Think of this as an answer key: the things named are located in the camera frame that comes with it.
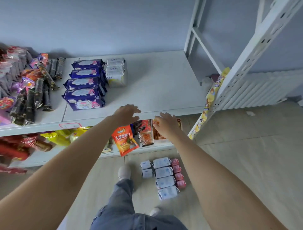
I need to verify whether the person's right forearm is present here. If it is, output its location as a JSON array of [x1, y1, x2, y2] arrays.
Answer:
[[168, 132, 288, 230]]

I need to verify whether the person's left shoe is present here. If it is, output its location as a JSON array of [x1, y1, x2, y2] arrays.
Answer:
[[118, 165, 132, 182]]

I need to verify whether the plain yellow snack bag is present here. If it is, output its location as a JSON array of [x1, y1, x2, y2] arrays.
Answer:
[[40, 131, 71, 146]]

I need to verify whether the white metal shelf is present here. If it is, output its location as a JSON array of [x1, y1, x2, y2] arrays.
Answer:
[[0, 0, 224, 169]]

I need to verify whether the yellow chip bag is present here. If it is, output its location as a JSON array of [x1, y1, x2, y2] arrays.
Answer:
[[70, 127, 92, 142]]

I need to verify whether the white radiator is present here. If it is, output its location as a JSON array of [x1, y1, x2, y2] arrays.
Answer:
[[200, 69, 303, 111]]

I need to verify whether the pile of red bags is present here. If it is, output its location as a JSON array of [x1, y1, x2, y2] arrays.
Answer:
[[0, 134, 54, 175]]

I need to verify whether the pink box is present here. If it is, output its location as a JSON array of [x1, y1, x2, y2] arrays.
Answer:
[[0, 111, 11, 126]]

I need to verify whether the person's right hand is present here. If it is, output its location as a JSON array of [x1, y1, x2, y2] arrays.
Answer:
[[153, 112, 183, 140]]

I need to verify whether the red bordered paper label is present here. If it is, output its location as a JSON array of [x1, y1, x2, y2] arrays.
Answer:
[[58, 122, 83, 130]]

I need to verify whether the row of red strip packets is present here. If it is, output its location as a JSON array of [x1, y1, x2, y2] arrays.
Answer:
[[135, 119, 155, 147]]

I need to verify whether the person's left leg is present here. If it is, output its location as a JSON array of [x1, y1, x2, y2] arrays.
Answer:
[[90, 179, 146, 230]]

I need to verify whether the long white pad packet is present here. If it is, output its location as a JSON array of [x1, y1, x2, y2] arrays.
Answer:
[[154, 166, 174, 179], [152, 157, 172, 169], [155, 176, 176, 189], [158, 185, 180, 201]]

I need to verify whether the white perforated rack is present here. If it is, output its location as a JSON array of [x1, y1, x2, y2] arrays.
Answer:
[[188, 0, 303, 140]]

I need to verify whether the heap of purple candy packets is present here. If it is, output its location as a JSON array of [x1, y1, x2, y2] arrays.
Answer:
[[10, 53, 49, 93]]

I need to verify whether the row of silver red packets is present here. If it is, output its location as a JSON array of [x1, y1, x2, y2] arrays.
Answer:
[[0, 46, 33, 98]]

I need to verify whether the person's left forearm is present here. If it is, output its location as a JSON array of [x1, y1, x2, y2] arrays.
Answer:
[[0, 116, 119, 230]]

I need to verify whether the row of dark stick packets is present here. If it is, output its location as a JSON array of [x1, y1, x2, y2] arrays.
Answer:
[[9, 57, 66, 126]]

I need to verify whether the purple pad packet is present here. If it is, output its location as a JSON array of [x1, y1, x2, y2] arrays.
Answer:
[[61, 88, 106, 111], [71, 59, 106, 71], [63, 77, 107, 95], [68, 68, 106, 82]]

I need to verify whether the round purple candy tin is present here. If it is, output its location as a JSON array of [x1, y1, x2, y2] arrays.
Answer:
[[0, 96, 16, 111]]

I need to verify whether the orange chip bag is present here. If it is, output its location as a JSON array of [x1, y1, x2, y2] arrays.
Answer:
[[111, 125, 140, 157]]

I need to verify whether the person's leg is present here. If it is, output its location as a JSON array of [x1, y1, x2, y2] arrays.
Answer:
[[90, 179, 146, 230], [132, 213, 189, 230]]

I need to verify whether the person's right leg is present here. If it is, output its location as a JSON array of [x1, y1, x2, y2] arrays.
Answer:
[[132, 213, 189, 230]]

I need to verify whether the person's left hand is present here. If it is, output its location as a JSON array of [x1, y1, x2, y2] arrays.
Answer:
[[111, 104, 142, 127]]

